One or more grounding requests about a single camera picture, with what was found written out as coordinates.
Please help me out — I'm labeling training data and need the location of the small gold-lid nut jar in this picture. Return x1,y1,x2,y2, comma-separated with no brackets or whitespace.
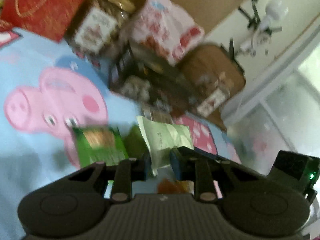
67,0,136,55

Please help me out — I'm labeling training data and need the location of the red gift bag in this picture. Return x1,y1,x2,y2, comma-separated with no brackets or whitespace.
1,0,84,42

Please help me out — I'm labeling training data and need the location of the large pecan jar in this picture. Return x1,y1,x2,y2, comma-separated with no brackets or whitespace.
176,43,246,119

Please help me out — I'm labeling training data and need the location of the pale green snack packet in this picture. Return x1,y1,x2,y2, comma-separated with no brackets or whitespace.
137,116,194,176

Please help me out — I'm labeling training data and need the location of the black cardboard box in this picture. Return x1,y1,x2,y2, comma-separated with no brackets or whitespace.
108,41,200,115

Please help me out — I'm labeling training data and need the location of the orange snack packet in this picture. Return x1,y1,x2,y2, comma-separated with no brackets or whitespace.
157,179,194,194

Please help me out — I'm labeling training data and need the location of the pink white snack bag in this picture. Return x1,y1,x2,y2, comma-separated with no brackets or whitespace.
120,0,204,65

